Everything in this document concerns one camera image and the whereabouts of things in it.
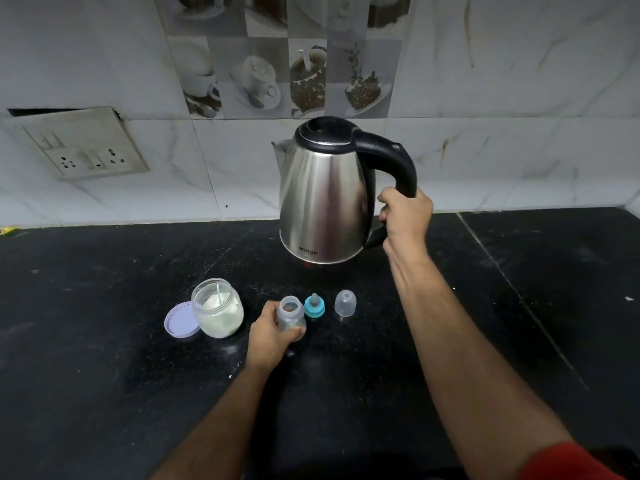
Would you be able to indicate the person's left hand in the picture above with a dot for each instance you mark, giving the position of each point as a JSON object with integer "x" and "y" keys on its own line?
{"x": 267, "y": 341}

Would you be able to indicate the person's right hand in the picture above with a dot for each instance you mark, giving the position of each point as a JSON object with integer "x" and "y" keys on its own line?
{"x": 407, "y": 219}

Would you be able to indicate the person's right thumb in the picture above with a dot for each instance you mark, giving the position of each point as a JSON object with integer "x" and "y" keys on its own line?
{"x": 389, "y": 196}

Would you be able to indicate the person's left thumb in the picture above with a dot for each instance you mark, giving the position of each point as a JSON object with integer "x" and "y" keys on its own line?
{"x": 274, "y": 314}

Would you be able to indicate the clear baby bottle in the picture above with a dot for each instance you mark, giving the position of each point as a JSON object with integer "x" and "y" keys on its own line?
{"x": 291, "y": 314}

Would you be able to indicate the stainless steel electric kettle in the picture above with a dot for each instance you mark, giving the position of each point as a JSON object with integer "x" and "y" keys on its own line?
{"x": 330, "y": 194}

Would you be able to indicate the person's left forearm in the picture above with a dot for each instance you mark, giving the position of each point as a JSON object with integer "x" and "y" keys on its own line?
{"x": 220, "y": 427}

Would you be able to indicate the person's right forearm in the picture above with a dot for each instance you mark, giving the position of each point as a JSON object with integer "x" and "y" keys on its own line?
{"x": 470, "y": 364}

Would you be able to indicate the clear jar of white powder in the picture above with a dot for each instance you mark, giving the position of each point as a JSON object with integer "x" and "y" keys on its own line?
{"x": 218, "y": 309}

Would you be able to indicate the white plastic scoop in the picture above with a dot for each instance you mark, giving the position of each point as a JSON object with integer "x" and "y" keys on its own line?
{"x": 219, "y": 297}

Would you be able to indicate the clear bottle cap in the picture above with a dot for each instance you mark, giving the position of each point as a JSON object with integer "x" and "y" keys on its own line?
{"x": 345, "y": 303}

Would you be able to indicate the lilac jar lid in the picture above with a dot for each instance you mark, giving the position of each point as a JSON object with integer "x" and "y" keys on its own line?
{"x": 181, "y": 320}

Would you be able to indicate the red sleeve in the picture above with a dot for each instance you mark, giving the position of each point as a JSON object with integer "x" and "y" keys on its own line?
{"x": 570, "y": 464}

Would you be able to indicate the white wall socket plate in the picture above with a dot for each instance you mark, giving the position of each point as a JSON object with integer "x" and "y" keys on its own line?
{"x": 85, "y": 144}

